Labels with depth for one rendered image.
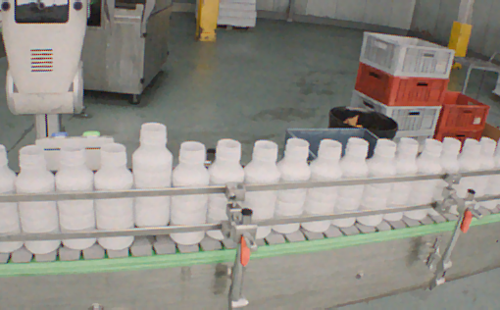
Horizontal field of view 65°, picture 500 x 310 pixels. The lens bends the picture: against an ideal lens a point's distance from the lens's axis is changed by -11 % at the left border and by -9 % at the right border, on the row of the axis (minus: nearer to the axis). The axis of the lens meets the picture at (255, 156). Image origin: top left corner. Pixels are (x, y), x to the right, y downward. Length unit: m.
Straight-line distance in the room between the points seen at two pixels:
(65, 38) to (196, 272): 0.73
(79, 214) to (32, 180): 0.09
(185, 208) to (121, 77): 3.78
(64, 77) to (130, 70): 3.17
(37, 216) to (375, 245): 0.60
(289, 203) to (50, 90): 0.75
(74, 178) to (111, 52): 3.77
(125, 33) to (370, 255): 3.72
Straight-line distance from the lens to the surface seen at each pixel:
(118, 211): 0.66
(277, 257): 0.75
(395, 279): 0.96
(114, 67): 4.40
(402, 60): 3.03
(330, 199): 0.76
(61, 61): 1.21
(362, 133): 1.55
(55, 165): 0.79
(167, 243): 0.72
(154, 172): 0.64
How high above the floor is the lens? 1.43
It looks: 24 degrees down
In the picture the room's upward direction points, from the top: 8 degrees clockwise
